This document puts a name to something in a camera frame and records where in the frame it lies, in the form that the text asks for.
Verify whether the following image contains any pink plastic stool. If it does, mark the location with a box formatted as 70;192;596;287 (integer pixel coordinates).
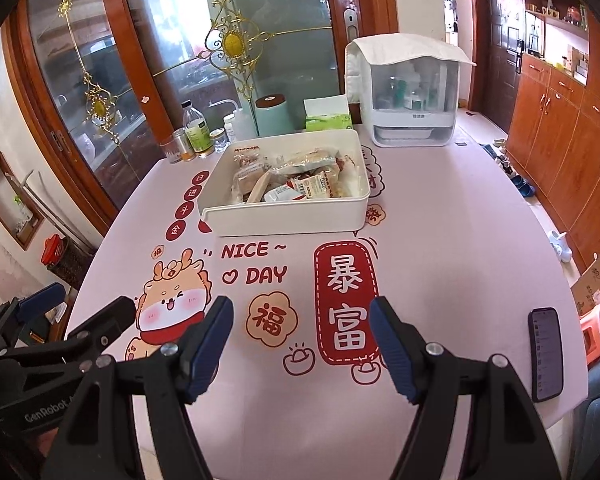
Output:
580;301;600;366

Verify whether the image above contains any brown entry door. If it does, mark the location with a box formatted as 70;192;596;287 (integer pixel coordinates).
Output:
467;0;526;133

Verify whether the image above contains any large clear rice crisp packet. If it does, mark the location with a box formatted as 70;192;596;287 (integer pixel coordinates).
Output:
267;152;341;186

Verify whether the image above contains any wooden framed glass sliding door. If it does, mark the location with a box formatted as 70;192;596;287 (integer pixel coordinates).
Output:
115;0;398;131
2;0;181;231

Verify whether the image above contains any white and red snack wrapper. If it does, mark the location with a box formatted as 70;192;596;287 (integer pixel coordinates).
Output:
265;182;306;203

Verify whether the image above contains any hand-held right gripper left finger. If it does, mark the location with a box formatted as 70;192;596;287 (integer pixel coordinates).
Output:
52;296;235;480

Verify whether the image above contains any wooden wall shelf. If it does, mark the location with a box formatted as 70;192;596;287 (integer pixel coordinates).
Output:
520;0;591;86

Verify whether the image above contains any clear glass cup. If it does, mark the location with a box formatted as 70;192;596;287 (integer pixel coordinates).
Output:
160;136;182;164

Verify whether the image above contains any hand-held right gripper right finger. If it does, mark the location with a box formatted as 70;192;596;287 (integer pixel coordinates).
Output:
369;296;563;480

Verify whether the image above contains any white plastic bin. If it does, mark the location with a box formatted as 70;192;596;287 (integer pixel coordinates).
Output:
196;129;372;237

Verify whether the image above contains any clear mixed nut bar packet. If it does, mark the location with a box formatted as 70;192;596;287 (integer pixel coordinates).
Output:
232;144;271;176

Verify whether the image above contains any black smartphone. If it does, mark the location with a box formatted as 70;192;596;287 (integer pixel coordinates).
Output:
528;306;565;403

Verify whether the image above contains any wooden floor cabinet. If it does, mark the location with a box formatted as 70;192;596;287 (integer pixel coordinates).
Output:
505;50;600;271

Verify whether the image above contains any pink printed table cover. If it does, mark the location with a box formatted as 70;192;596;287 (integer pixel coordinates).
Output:
65;122;590;480

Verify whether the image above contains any white bottle storage cabinet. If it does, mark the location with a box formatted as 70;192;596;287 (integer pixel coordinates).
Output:
345;32;477;148

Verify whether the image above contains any white cloth cover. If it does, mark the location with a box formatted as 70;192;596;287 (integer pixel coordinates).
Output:
352;32;477;67

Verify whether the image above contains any blue shoe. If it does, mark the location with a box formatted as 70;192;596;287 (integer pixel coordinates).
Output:
510;175;536;198

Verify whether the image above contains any teal canister with brown lid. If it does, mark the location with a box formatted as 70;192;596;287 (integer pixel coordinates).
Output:
255;94;293;136

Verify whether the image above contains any dark woven basket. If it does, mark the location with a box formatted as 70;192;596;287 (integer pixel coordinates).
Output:
47;240;93;288

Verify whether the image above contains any cardboard box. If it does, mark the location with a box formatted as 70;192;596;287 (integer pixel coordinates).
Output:
570;250;600;316

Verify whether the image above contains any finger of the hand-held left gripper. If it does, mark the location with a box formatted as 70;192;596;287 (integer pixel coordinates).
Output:
0;281;67;350
0;296;138;371

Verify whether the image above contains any red lidded container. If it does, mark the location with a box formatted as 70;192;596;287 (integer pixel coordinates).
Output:
41;234;63;266

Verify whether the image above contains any wooden wall niche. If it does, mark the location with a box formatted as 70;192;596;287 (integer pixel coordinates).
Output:
0;152;46;251

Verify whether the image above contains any green tissue pack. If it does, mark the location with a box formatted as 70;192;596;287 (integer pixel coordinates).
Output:
303;95;354;132

